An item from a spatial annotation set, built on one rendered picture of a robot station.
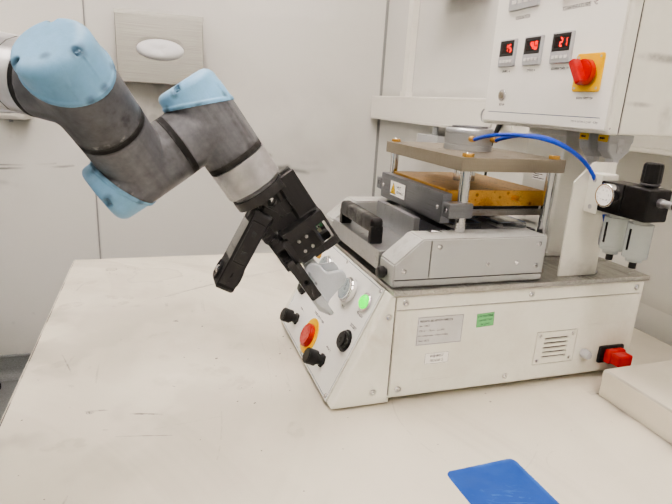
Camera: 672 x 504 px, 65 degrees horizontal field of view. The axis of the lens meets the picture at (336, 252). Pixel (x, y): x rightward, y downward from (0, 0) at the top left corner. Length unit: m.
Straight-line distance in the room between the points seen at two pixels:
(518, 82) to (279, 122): 1.44
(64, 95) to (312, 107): 1.89
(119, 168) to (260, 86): 1.75
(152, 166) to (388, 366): 0.42
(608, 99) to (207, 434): 0.73
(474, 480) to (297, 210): 0.39
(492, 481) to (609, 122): 0.53
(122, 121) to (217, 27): 1.75
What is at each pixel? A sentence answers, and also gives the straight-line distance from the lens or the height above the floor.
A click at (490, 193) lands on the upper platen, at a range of 0.85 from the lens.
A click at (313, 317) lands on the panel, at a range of 0.92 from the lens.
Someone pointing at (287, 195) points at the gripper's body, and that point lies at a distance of 0.68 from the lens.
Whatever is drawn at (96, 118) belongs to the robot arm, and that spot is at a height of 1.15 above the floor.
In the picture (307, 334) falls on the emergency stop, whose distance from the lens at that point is 0.90.
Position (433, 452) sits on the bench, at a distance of 0.74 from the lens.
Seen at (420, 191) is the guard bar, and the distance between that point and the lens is 0.85.
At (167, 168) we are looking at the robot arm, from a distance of 0.63.
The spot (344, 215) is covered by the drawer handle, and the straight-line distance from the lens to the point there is 0.93.
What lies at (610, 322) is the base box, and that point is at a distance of 0.99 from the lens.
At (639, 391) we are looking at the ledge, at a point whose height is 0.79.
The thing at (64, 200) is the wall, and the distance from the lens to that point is 2.34.
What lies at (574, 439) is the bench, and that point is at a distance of 0.83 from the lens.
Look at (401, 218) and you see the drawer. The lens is 0.86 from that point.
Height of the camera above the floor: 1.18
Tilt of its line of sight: 16 degrees down
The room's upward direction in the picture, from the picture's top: 3 degrees clockwise
